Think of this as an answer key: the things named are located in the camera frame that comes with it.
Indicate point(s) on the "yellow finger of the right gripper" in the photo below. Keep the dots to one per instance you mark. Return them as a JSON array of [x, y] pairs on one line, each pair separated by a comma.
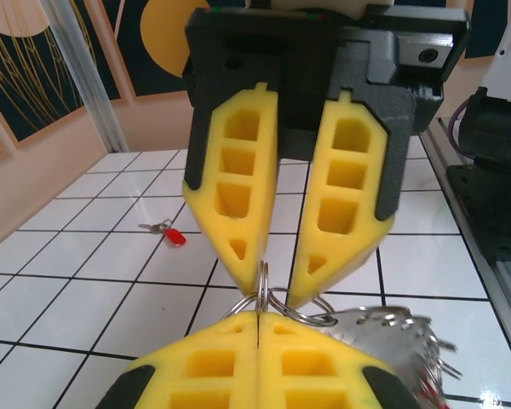
[[366, 238], [264, 170]]

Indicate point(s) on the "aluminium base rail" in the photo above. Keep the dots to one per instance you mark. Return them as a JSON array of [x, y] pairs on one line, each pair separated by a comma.
[[440, 145]]

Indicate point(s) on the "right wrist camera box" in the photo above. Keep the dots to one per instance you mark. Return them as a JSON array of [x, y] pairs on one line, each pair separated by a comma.
[[319, 6]]

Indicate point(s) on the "metal disc with keyrings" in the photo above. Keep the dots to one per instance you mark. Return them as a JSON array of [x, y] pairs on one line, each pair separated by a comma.
[[379, 341]]

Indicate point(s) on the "aluminium corner post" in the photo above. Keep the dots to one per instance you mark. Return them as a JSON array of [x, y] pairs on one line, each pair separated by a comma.
[[98, 98]]

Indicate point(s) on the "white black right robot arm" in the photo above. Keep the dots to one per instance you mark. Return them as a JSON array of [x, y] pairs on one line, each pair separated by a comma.
[[494, 128]]

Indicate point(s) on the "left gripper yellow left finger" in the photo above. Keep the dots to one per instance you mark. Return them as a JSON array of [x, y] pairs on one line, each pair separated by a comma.
[[204, 383]]

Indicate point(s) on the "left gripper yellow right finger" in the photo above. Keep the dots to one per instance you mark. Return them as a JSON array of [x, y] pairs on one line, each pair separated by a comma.
[[349, 375]]

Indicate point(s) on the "small key with red tag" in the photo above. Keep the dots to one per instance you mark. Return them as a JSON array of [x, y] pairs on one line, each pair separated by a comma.
[[174, 237]]

